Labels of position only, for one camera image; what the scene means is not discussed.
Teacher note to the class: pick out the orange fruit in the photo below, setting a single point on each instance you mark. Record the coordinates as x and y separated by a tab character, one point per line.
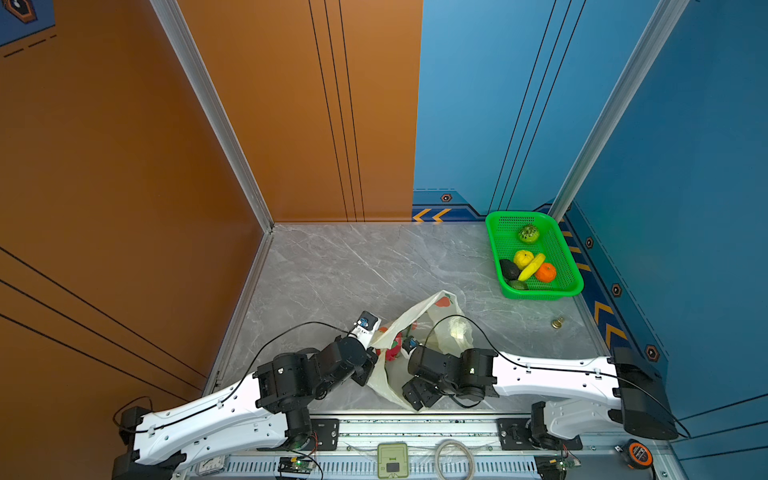
546	273

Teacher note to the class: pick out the green circuit board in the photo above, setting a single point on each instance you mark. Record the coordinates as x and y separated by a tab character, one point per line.
295	468
553	468

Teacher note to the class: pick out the small white alarm clock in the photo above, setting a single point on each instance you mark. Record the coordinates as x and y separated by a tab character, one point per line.
212	466

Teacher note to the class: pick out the dark brown avocado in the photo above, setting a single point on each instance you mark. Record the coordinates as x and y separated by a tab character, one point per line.
510	271

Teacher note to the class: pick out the right green circuit board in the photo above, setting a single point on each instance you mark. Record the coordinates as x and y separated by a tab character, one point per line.
553	468

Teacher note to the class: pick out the red dragon fruit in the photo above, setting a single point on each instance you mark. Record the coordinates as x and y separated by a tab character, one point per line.
395	348

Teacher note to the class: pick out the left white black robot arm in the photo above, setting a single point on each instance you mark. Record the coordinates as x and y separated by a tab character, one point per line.
162	444

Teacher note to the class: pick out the orange black tape measure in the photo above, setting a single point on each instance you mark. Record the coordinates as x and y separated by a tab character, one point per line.
636	455

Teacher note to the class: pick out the green square device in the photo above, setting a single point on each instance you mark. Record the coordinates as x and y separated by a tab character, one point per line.
392	461

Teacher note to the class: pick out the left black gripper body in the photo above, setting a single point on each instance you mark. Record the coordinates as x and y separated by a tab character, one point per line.
366	366

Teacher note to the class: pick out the yellow lemon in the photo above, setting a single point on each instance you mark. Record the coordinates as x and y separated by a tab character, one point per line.
523	258

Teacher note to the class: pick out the small dark green fruit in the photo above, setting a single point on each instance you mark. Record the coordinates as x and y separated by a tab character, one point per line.
518	285

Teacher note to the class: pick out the green plastic mesh basket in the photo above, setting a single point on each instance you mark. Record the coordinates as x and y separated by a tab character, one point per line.
503	228

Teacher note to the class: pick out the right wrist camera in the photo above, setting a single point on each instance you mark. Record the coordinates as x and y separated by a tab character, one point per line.
409	344

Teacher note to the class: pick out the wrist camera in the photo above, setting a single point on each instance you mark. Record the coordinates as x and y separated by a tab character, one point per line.
365	328
409	344

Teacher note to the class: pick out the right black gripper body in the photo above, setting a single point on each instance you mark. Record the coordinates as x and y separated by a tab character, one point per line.
411	388

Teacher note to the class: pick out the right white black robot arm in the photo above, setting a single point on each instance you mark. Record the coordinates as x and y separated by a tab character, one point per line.
594	395

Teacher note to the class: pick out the yellow banana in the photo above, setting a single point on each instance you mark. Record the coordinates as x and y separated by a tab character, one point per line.
530	270

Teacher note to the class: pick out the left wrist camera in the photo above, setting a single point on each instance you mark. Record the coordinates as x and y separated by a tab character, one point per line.
365	328

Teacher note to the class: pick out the left green circuit board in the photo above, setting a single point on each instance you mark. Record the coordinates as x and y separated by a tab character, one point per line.
295	468

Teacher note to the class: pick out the yellow translucent plastic bag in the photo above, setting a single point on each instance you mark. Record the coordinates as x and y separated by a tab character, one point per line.
436	323

